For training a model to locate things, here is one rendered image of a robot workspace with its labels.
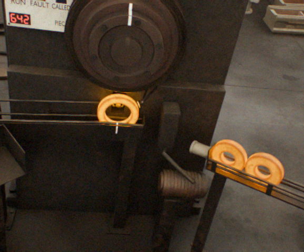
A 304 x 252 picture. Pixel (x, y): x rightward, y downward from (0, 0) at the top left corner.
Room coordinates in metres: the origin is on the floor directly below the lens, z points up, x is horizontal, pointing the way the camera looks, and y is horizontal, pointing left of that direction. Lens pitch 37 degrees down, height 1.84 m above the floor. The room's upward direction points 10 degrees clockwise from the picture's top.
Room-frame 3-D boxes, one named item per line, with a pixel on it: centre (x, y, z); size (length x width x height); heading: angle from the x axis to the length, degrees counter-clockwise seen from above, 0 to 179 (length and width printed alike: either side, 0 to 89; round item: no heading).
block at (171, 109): (1.55, -0.07, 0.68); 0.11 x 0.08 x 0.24; 9
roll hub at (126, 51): (1.40, 0.14, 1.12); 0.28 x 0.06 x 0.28; 99
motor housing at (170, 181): (1.42, -0.19, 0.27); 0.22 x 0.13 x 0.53; 99
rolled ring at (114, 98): (1.50, 0.16, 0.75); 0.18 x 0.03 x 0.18; 99
